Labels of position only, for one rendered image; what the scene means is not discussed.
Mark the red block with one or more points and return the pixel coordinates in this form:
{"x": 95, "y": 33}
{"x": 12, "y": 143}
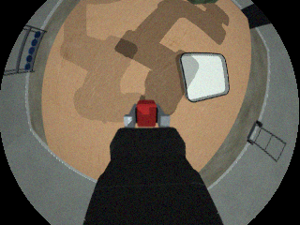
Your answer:
{"x": 146, "y": 113}

